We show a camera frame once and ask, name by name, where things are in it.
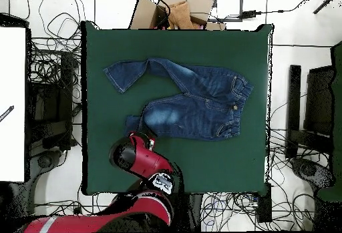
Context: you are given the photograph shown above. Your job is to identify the dark green cloth sheet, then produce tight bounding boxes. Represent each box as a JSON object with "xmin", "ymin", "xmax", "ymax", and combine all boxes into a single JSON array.
[{"xmin": 317, "ymin": 40, "xmax": 342, "ymax": 202}]

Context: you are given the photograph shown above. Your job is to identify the dark metal frame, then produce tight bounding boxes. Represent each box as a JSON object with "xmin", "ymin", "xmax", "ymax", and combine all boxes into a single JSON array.
[{"xmin": 204, "ymin": 0, "xmax": 244, "ymax": 23}]

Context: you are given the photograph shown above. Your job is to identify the blue denim jeans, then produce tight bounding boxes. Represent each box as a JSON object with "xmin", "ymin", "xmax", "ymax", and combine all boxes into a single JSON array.
[{"xmin": 102, "ymin": 57, "xmax": 254, "ymax": 142}]

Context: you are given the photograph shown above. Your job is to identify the black flat panel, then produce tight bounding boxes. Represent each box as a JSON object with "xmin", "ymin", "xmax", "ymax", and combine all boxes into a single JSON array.
[{"xmin": 304, "ymin": 65, "xmax": 335, "ymax": 138}]

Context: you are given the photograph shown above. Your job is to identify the black strip with white print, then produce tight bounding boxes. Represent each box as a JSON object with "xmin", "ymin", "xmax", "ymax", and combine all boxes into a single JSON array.
[{"xmin": 0, "ymin": 105, "xmax": 15, "ymax": 123}]

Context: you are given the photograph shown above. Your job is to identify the black power adapter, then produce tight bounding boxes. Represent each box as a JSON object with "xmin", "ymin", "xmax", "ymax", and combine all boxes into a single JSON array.
[{"xmin": 241, "ymin": 9, "xmax": 263, "ymax": 19}]

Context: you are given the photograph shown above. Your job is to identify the black table leg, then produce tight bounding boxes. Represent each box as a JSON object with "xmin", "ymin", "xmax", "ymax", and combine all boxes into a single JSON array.
[{"xmin": 256, "ymin": 183, "xmax": 273, "ymax": 223}]

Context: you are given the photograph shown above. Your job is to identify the black cable tangle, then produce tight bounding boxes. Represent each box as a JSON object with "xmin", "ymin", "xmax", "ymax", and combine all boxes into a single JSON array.
[
  {"xmin": 34, "ymin": 199, "xmax": 113, "ymax": 216},
  {"xmin": 26, "ymin": 0, "xmax": 83, "ymax": 84},
  {"xmin": 200, "ymin": 191, "xmax": 316, "ymax": 231}
]

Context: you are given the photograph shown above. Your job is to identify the tan cloth in box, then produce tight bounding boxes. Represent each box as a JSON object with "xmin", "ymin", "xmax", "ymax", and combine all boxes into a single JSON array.
[{"xmin": 167, "ymin": 1, "xmax": 194, "ymax": 30}]

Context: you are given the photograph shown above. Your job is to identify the white board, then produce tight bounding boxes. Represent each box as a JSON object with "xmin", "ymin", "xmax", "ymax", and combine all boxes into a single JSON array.
[{"xmin": 0, "ymin": 26, "xmax": 27, "ymax": 183}]

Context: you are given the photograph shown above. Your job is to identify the black equipment rack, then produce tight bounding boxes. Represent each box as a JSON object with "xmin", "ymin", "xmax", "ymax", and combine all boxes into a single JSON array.
[{"xmin": 26, "ymin": 51, "xmax": 74, "ymax": 151}]

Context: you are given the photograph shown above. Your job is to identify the dark green table cloth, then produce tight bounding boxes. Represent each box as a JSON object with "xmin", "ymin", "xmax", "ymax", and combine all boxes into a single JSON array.
[{"xmin": 80, "ymin": 20, "xmax": 275, "ymax": 196}]

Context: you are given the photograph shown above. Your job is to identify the brown cardboard box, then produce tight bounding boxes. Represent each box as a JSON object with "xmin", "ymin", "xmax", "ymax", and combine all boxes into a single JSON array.
[{"xmin": 128, "ymin": 0, "xmax": 227, "ymax": 31}]

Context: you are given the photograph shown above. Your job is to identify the black upright post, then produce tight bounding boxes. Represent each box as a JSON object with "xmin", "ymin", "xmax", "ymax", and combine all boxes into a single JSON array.
[{"xmin": 285, "ymin": 64, "xmax": 302, "ymax": 160}]

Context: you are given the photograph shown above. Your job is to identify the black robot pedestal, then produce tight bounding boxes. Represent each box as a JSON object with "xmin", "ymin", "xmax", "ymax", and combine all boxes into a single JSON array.
[{"xmin": 184, "ymin": 193, "xmax": 204, "ymax": 232}]

